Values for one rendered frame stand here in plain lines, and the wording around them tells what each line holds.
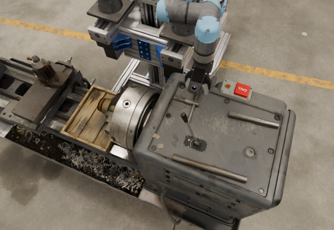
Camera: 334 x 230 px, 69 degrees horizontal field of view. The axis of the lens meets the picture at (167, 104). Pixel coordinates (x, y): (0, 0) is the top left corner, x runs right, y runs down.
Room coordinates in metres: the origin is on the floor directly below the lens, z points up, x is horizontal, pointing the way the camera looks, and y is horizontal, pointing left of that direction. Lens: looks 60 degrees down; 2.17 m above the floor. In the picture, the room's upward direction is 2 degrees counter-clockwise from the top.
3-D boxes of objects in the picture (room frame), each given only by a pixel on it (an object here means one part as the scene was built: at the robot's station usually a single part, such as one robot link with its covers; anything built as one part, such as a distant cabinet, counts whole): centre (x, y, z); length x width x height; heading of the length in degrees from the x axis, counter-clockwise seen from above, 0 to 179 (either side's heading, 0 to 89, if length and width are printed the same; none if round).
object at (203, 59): (0.58, -0.13, 1.52); 0.08 x 0.08 x 0.05
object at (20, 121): (0.85, 0.78, 0.90); 0.47 x 0.30 x 0.06; 155
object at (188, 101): (0.54, -0.09, 1.27); 0.12 x 0.02 x 0.02; 68
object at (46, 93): (0.85, 0.73, 0.95); 0.43 x 0.17 x 0.05; 155
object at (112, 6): (1.31, 0.33, 1.21); 0.15 x 0.15 x 0.10
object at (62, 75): (0.89, 0.68, 0.99); 0.20 x 0.10 x 0.05; 65
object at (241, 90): (0.58, -0.34, 1.26); 0.06 x 0.06 x 0.02; 65
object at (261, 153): (0.41, -0.21, 1.06); 0.59 x 0.48 x 0.39; 65
